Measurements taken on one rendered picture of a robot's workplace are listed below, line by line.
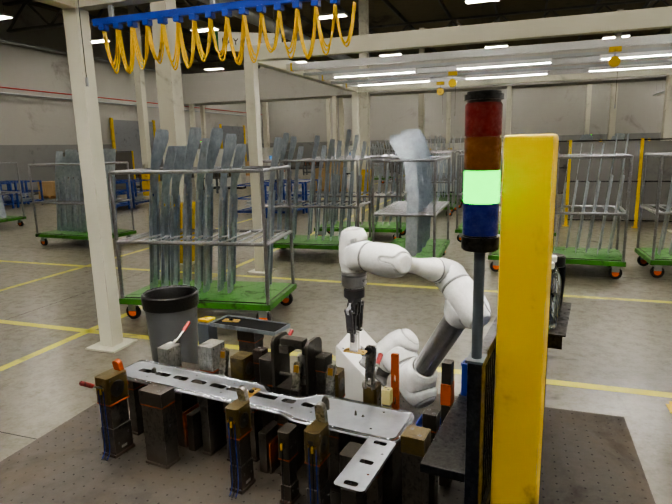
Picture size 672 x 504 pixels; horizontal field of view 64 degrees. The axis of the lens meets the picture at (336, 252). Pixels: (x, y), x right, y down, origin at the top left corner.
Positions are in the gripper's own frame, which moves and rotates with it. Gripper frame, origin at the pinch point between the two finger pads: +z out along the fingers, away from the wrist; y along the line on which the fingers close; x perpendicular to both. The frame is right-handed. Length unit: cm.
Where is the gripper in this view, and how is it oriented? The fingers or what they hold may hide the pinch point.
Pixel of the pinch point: (355, 340)
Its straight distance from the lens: 197.6
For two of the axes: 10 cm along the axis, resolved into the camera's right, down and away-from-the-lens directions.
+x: -9.0, -0.6, 4.3
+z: 0.2, 9.8, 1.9
